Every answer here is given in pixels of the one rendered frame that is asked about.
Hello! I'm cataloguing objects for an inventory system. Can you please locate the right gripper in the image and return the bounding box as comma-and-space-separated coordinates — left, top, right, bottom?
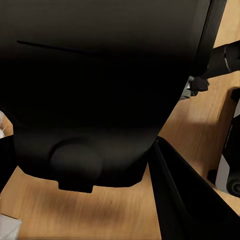
188, 44, 232, 96

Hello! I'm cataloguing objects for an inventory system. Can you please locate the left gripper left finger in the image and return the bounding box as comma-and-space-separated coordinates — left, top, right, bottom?
0, 135, 17, 193

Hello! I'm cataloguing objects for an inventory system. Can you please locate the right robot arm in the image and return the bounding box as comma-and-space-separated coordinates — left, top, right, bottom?
188, 40, 240, 96

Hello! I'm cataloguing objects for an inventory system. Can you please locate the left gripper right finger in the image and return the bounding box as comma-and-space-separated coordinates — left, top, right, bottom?
148, 136, 240, 240

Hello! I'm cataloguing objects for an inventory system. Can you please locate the digital camera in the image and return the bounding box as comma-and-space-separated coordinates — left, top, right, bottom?
0, 0, 227, 193

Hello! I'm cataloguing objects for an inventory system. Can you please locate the camera tripod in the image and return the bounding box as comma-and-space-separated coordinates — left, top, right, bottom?
180, 76, 194, 100

